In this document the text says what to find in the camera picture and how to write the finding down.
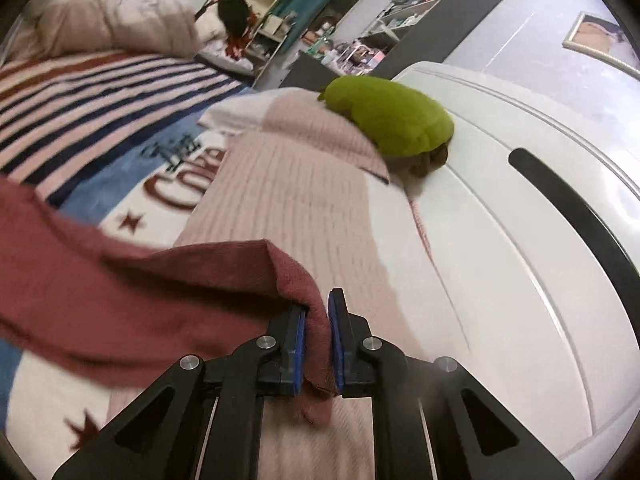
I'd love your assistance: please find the beige rumpled duvet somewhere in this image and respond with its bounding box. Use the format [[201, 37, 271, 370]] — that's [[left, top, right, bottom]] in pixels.
[[10, 0, 203, 58]]

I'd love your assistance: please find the pink and white pillow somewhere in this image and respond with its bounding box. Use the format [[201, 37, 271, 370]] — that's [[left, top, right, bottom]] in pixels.
[[107, 87, 473, 480]]

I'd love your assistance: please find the green plush toy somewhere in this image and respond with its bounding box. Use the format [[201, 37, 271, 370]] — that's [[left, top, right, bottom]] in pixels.
[[318, 76, 455, 177]]

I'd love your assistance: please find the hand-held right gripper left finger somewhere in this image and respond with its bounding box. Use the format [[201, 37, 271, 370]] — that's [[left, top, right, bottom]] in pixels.
[[51, 306, 307, 480]]

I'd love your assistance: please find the cluttered dark desk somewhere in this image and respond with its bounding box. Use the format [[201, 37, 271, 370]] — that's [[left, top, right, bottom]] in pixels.
[[280, 0, 503, 92]]

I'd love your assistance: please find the dark red towel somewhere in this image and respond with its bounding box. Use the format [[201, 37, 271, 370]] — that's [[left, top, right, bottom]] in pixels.
[[0, 176, 337, 426]]

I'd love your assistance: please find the white bed headboard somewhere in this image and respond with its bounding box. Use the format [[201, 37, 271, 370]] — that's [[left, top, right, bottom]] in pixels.
[[390, 61, 640, 466]]

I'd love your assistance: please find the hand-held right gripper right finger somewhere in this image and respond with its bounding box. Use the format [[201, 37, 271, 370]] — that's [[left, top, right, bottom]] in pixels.
[[327, 288, 576, 480]]

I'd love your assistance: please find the striped printed blanket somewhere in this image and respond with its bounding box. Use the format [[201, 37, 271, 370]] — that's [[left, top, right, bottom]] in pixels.
[[0, 51, 257, 461]]

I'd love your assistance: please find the framed wall picture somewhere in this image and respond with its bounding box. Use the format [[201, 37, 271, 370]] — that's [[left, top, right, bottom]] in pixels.
[[562, 11, 632, 60]]

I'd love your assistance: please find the black and red bag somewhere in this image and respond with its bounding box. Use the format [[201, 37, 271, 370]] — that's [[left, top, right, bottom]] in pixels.
[[216, 0, 258, 58]]

